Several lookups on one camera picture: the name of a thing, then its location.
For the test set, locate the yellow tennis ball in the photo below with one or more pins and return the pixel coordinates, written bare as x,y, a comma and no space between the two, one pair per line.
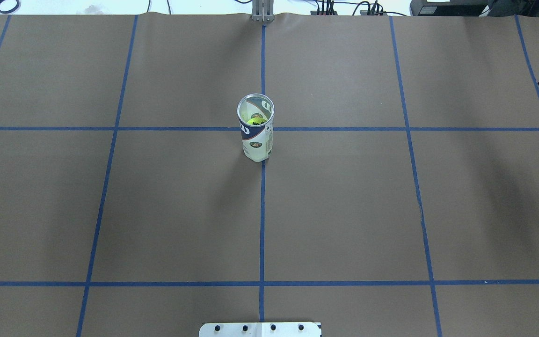
256,121

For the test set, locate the blue tape roll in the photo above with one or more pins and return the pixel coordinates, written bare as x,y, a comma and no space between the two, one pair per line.
8,7

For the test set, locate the white blue tennis ball can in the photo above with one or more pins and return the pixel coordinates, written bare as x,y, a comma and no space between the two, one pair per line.
256,141

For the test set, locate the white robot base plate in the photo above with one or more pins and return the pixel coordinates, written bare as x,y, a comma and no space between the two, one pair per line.
261,329

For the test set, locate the black box with label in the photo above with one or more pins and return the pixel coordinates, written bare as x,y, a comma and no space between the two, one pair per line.
463,8

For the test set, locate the aluminium frame post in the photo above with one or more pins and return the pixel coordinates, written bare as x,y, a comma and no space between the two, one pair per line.
263,11

